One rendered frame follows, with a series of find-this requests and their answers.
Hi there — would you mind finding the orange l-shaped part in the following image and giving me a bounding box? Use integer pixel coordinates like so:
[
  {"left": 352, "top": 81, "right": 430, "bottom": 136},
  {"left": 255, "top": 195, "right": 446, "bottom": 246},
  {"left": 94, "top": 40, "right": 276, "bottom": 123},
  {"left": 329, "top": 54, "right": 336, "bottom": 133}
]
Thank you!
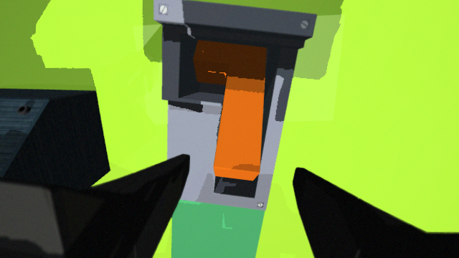
[{"left": 193, "top": 40, "right": 267, "bottom": 181}]

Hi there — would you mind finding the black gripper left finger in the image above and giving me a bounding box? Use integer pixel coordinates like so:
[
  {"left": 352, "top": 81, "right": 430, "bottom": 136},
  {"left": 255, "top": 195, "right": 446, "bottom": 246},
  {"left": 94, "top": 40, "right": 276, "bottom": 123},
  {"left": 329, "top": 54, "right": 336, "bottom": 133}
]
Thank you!
[{"left": 0, "top": 154, "right": 190, "bottom": 258}]

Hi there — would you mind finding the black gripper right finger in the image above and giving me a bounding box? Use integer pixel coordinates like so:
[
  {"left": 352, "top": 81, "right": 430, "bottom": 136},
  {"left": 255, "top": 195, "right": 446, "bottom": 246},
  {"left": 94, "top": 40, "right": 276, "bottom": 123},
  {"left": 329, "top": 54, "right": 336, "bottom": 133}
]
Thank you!
[{"left": 293, "top": 167, "right": 459, "bottom": 258}]

